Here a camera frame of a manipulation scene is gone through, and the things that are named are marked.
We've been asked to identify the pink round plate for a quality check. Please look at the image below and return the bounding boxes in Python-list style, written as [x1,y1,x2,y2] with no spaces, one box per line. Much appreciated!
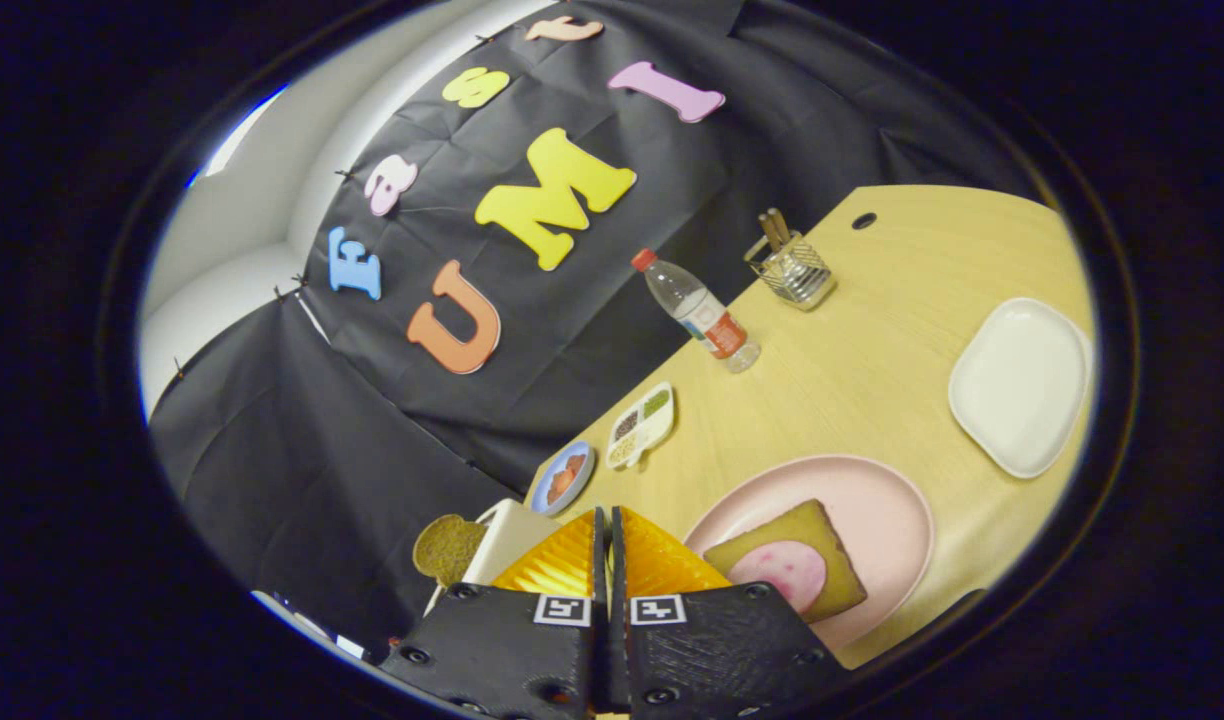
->
[683,455,936,651]

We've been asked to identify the white compartment condiment tray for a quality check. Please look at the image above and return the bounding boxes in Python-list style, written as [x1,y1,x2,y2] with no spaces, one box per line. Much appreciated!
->
[606,382,676,471]

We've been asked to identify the white toaster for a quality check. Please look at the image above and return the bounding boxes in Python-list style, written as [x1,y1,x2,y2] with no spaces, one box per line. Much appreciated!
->
[427,498,565,616]

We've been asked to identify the red food pieces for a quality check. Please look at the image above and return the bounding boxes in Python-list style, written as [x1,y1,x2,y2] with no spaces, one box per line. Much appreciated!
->
[548,454,589,503]

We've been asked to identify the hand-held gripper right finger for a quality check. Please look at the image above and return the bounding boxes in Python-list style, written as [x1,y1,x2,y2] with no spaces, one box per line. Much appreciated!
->
[609,505,855,720]

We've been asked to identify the pink ham slice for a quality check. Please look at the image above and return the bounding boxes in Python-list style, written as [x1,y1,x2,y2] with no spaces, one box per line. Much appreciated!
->
[729,541,828,613]

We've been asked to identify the small blue plate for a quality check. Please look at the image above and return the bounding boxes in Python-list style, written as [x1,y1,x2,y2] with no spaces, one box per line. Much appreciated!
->
[529,441,597,516]

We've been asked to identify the toasted bread slice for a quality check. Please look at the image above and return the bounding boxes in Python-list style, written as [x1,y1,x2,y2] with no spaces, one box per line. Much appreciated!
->
[704,499,868,623]

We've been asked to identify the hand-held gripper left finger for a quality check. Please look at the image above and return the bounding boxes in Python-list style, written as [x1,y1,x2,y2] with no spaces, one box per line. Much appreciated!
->
[377,506,610,720]

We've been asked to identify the metal wire utensil holder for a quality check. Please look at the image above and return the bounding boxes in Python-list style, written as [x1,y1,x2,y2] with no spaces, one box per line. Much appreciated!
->
[743,230,837,312]

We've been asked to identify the clear plastic water bottle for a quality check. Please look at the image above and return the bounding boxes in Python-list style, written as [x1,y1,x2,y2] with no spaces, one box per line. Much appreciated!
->
[630,248,762,374]

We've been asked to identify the white rectangular plate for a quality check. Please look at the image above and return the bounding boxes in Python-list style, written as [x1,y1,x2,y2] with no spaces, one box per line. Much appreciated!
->
[948,297,1095,480]

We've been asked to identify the brown bread slice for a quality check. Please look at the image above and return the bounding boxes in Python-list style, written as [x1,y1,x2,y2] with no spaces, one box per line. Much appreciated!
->
[413,514,488,588]

